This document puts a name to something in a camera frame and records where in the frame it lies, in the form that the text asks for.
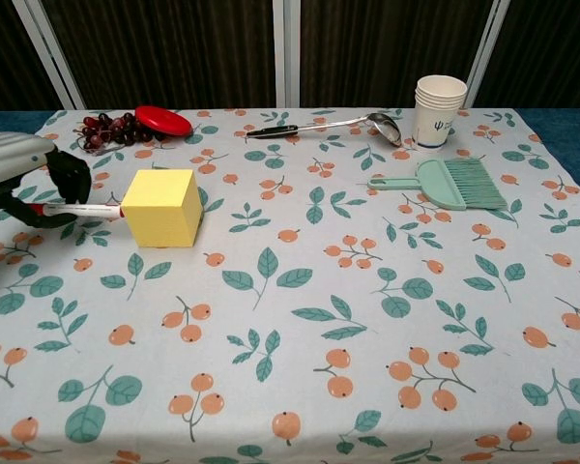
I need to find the steel ladle black handle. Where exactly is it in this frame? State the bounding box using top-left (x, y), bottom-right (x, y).
top-left (246, 112), bottom-right (403, 148)

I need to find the red and white marker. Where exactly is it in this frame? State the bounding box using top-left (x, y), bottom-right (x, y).
top-left (26, 202), bottom-right (126, 220)

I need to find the white partition frame post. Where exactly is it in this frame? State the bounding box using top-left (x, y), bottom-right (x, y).
top-left (272, 0), bottom-right (303, 109)
top-left (10, 0), bottom-right (86, 110)
top-left (462, 0), bottom-right (512, 109)

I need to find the mint green hand brush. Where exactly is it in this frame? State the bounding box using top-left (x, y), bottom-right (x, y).
top-left (443, 157), bottom-right (509, 211)

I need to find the mint green dustpan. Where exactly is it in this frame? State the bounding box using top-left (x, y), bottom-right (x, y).
top-left (366, 159), bottom-right (468, 212)

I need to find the yellow cube block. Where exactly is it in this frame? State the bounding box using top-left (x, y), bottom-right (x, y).
top-left (120, 168), bottom-right (205, 249)

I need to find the floral print tablecloth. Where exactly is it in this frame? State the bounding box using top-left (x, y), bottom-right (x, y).
top-left (0, 107), bottom-right (580, 464)

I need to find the white paper cup blue logo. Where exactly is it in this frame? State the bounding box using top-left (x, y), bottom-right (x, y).
top-left (412, 101), bottom-right (459, 149)

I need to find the red round flat lid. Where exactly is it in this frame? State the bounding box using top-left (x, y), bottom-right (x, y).
top-left (134, 105), bottom-right (194, 137)

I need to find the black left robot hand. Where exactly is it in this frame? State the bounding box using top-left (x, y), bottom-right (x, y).
top-left (0, 149), bottom-right (94, 229)

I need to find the dark red grape bunch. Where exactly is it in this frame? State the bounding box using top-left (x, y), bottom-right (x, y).
top-left (72, 111), bottom-right (168, 157)

